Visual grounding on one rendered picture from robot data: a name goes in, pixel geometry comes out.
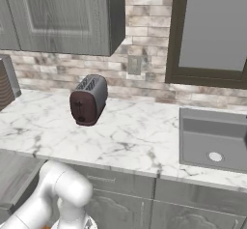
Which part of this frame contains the grey wall socket plate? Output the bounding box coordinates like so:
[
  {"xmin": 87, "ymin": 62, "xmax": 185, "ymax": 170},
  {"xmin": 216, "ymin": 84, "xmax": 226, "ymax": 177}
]
[{"xmin": 127, "ymin": 55, "xmax": 143, "ymax": 76}]

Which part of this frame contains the grey and brown appliance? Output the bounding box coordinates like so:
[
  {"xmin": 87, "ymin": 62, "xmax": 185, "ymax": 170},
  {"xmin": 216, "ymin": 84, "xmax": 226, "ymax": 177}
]
[{"xmin": 0, "ymin": 53, "xmax": 23, "ymax": 112}]

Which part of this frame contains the grey sink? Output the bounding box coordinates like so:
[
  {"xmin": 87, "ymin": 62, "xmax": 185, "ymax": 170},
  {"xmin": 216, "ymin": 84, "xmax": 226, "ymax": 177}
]
[{"xmin": 178, "ymin": 106, "xmax": 247, "ymax": 175}]

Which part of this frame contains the grey base cupboard door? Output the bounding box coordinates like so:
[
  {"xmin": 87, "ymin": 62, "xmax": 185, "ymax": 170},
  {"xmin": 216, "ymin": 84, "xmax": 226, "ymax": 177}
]
[
  {"xmin": 150, "ymin": 199, "xmax": 243, "ymax": 229},
  {"xmin": 84, "ymin": 188, "xmax": 154, "ymax": 229}
]

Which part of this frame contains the grey cupboard door handle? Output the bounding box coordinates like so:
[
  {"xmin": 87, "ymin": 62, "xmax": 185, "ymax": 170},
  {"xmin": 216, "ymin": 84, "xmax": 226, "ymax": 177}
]
[{"xmin": 140, "ymin": 200, "xmax": 146, "ymax": 221}]

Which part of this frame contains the grey and maroon toaster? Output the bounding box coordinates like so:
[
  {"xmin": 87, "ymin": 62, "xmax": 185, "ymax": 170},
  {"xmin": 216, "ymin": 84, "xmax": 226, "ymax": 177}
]
[{"xmin": 69, "ymin": 73, "xmax": 109, "ymax": 128}]

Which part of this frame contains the grey open drawer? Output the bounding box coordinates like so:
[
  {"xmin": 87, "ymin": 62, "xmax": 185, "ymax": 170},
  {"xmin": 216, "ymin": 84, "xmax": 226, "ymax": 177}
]
[{"xmin": 0, "ymin": 149, "xmax": 47, "ymax": 215}]

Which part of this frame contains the dark framed window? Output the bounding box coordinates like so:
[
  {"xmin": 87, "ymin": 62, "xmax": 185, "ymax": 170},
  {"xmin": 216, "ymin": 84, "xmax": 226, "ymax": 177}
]
[{"xmin": 164, "ymin": 0, "xmax": 247, "ymax": 91}]

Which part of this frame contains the grey drawer handle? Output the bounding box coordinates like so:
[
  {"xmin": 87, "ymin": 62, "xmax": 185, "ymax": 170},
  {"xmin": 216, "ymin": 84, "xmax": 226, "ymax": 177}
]
[{"xmin": 86, "ymin": 174, "xmax": 117, "ymax": 184}]

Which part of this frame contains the grey panel under sink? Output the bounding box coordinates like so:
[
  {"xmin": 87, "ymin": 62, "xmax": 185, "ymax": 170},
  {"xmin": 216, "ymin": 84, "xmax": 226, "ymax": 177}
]
[{"xmin": 154, "ymin": 177, "xmax": 247, "ymax": 217}]

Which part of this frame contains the grey drawer front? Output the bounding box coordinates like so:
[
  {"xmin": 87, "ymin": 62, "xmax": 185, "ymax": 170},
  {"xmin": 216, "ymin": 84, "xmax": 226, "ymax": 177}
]
[{"xmin": 66, "ymin": 163, "xmax": 157, "ymax": 200}]

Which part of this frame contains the narrow grey wall cupboard door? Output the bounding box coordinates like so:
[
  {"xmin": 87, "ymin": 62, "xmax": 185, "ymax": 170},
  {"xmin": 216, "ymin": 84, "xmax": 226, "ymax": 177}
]
[{"xmin": 0, "ymin": 0, "xmax": 22, "ymax": 51}]

